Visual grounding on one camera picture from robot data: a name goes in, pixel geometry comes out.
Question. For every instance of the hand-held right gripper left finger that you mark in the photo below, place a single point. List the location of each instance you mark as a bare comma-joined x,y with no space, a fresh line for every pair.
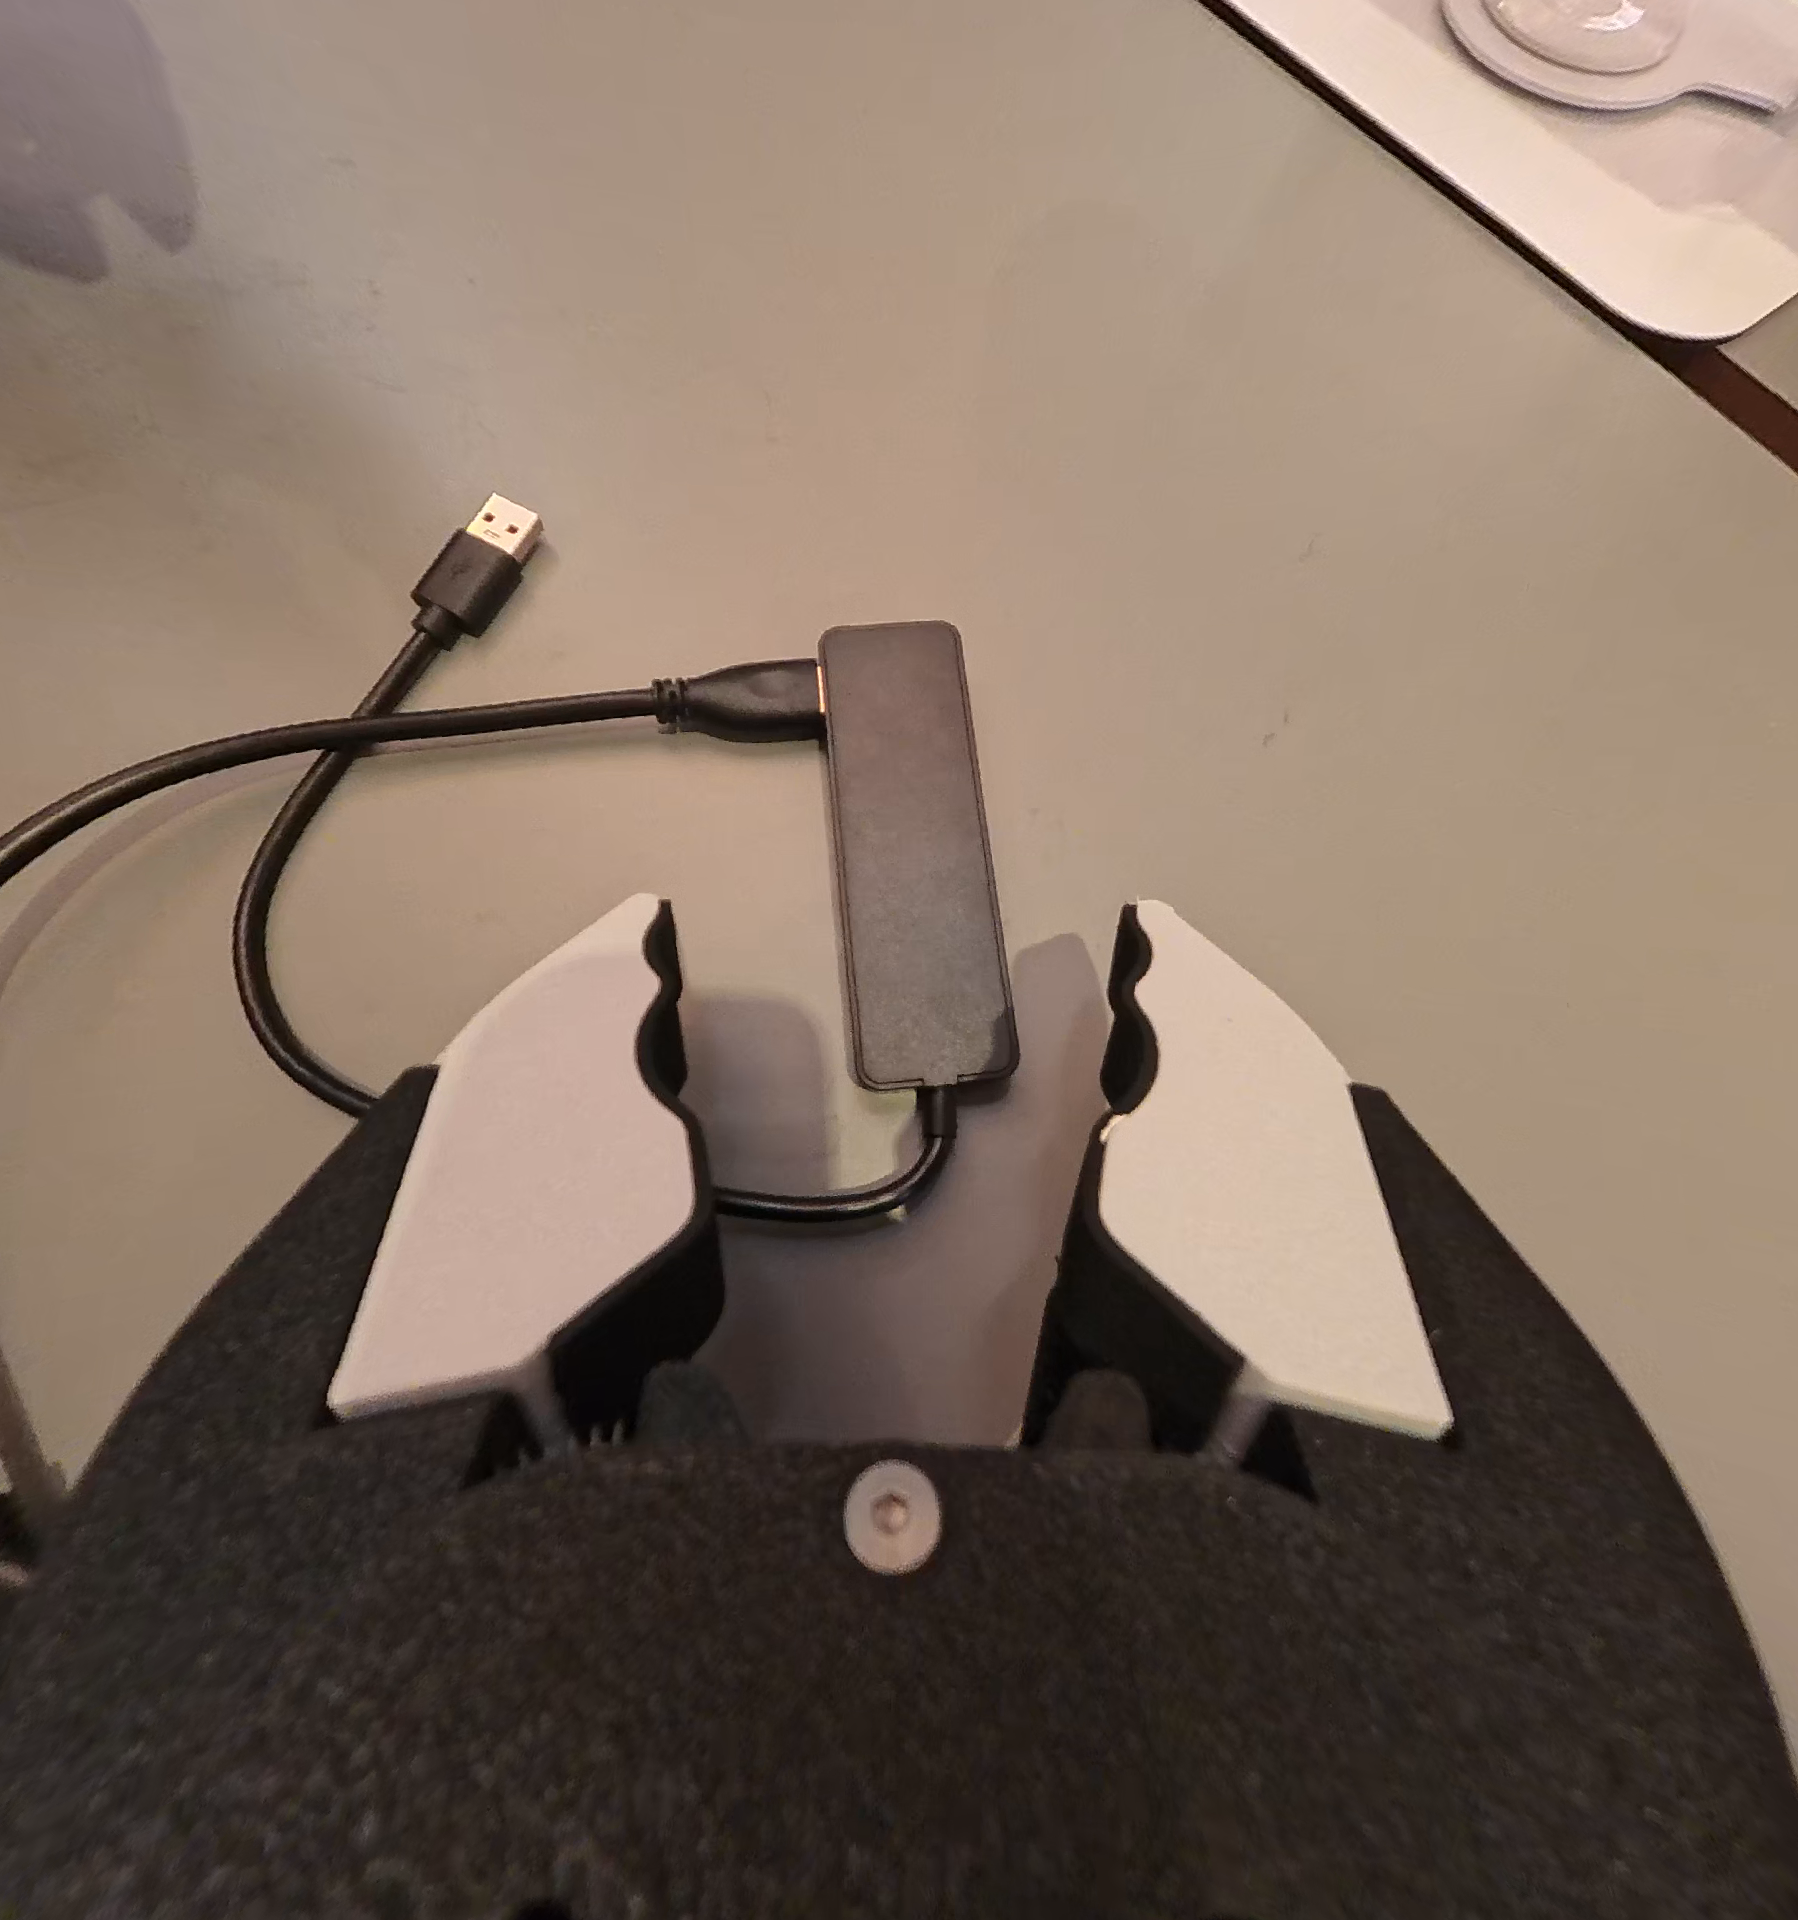
524,1170

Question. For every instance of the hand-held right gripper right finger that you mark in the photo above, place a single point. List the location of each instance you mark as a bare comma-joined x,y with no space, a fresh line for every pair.
1261,1200

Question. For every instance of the black usb hub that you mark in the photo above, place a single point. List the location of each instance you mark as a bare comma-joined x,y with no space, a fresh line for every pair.
916,841

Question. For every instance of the white table mat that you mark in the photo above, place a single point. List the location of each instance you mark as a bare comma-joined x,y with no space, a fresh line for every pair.
1590,196

